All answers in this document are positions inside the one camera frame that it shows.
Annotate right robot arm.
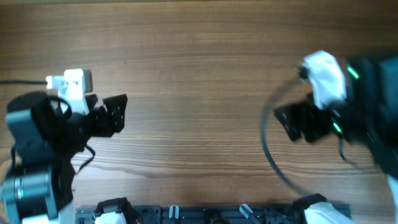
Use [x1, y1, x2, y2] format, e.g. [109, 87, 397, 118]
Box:
[274, 50, 397, 201]

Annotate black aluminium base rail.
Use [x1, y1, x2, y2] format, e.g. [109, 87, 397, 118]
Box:
[75, 204, 305, 224]

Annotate left camera black cable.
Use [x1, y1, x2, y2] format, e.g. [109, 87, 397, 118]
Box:
[0, 80, 47, 86]

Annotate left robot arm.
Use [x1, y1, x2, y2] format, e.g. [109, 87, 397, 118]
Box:
[2, 91, 127, 223]

